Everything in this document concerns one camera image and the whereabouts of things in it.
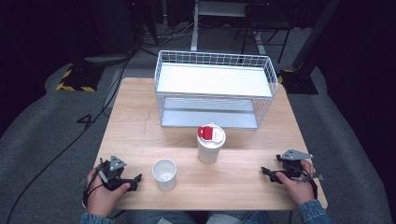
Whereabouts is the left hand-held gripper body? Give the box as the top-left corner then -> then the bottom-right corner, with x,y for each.
98,154 -> 132,191

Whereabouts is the dark slanted post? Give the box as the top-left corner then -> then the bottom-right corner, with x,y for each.
290,0 -> 343,71

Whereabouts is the left hand-held gripper black cable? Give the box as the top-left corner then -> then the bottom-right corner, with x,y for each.
81,158 -> 106,218

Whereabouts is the white wire shelf rack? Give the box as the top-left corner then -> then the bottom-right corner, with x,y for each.
153,49 -> 279,131

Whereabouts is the right hand-held gripper black cable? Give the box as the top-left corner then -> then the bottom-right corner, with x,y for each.
309,177 -> 319,201

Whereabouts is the person's right leg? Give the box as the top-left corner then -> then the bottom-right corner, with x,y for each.
206,210 -> 275,224

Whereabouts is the black yellow striped base plate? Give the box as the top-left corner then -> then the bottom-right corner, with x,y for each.
276,68 -> 319,95
55,63 -> 106,93

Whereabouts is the hand-held gripper black cable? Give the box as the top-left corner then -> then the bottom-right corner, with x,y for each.
81,158 -> 106,218
309,177 -> 319,201

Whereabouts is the long black floor cable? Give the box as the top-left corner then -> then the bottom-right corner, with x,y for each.
5,54 -> 134,224

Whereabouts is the white metal stand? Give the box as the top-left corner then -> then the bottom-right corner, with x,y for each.
190,0 -> 250,52

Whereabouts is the person's left hand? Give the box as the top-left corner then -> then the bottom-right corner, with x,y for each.
86,167 -> 132,217

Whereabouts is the black metal chair frame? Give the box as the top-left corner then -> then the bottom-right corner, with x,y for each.
233,2 -> 295,64

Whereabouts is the person's right hand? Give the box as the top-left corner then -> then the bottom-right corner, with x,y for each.
275,160 -> 316,206

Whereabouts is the person's left leg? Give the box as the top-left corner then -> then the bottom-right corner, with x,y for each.
124,210 -> 192,224

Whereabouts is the person's leg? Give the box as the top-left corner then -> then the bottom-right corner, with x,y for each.
206,210 -> 275,224
124,210 -> 192,224

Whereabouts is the white cup with red lid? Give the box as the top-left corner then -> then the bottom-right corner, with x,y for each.
196,122 -> 227,165

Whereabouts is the bundle of floor cables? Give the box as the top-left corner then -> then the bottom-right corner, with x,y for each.
136,20 -> 195,49

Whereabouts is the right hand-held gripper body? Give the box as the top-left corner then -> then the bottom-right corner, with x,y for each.
276,148 -> 314,182

